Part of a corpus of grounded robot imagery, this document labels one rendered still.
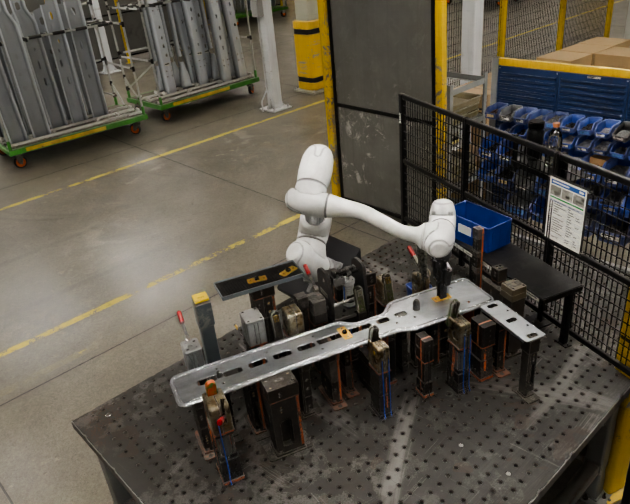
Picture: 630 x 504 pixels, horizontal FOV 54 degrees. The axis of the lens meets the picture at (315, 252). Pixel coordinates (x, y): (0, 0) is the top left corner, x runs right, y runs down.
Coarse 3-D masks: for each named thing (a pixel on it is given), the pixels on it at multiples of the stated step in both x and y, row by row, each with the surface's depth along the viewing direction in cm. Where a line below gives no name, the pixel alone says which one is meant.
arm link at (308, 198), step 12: (300, 180) 256; (312, 180) 254; (288, 192) 256; (300, 192) 253; (312, 192) 252; (324, 192) 256; (288, 204) 255; (300, 204) 252; (312, 204) 251; (324, 204) 251; (312, 216) 256; (324, 216) 254
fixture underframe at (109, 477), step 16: (608, 432) 265; (592, 448) 274; (608, 448) 272; (592, 464) 276; (112, 480) 272; (576, 480) 269; (592, 480) 274; (112, 496) 281; (128, 496) 281; (560, 496) 263; (576, 496) 263; (592, 496) 285; (608, 496) 286
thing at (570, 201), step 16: (560, 192) 258; (576, 192) 250; (592, 192) 245; (560, 208) 261; (576, 208) 252; (544, 224) 273; (560, 224) 264; (576, 224) 255; (560, 240) 266; (576, 240) 257
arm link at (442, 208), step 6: (432, 204) 243; (438, 204) 240; (444, 204) 240; (450, 204) 240; (432, 210) 242; (438, 210) 240; (444, 210) 239; (450, 210) 240; (432, 216) 242; (438, 216) 240; (444, 216) 239; (450, 216) 240
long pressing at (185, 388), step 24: (432, 288) 273; (456, 288) 272; (480, 288) 271; (384, 312) 260; (408, 312) 259; (432, 312) 257; (360, 336) 247; (384, 336) 247; (240, 360) 240; (288, 360) 237; (312, 360) 237; (192, 384) 230; (216, 384) 229; (240, 384) 228
